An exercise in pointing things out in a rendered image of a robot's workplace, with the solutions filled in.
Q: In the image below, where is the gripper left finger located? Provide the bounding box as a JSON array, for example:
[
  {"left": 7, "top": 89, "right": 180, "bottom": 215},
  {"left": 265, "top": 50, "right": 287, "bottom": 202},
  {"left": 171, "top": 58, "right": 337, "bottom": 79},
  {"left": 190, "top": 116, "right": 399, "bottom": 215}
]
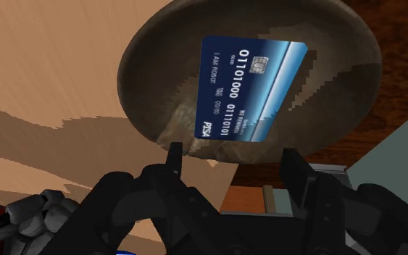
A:
[{"left": 39, "top": 141, "right": 225, "bottom": 255}]

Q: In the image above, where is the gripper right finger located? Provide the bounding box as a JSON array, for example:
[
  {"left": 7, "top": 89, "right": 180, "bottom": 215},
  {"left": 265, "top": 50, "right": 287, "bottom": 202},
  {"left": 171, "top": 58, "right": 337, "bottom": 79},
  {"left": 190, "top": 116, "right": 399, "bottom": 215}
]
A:
[{"left": 279, "top": 147, "right": 408, "bottom": 255}]

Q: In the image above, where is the grey and red toy figure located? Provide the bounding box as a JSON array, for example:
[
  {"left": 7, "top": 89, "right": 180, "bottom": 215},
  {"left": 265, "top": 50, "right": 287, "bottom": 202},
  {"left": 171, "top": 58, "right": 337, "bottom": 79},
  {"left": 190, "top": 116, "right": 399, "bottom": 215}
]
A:
[{"left": 0, "top": 189, "right": 82, "bottom": 255}]

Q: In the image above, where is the brown bowl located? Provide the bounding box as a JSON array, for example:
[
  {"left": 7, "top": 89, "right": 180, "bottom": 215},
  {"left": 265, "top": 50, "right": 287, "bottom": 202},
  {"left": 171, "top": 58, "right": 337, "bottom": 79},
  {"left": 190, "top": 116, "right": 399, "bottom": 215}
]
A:
[{"left": 117, "top": 0, "right": 383, "bottom": 165}]

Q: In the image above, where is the blue bank card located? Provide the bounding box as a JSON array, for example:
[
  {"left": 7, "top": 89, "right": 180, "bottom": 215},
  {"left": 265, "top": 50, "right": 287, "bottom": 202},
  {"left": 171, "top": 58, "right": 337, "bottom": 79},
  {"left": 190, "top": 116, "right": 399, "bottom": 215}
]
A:
[{"left": 193, "top": 35, "right": 309, "bottom": 143}]

